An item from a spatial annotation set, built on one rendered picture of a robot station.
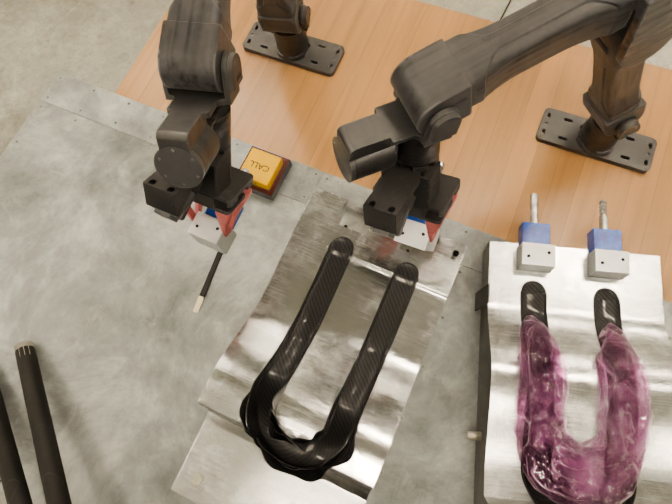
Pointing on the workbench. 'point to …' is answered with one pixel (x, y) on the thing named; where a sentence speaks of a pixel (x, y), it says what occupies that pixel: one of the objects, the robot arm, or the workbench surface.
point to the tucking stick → (207, 282)
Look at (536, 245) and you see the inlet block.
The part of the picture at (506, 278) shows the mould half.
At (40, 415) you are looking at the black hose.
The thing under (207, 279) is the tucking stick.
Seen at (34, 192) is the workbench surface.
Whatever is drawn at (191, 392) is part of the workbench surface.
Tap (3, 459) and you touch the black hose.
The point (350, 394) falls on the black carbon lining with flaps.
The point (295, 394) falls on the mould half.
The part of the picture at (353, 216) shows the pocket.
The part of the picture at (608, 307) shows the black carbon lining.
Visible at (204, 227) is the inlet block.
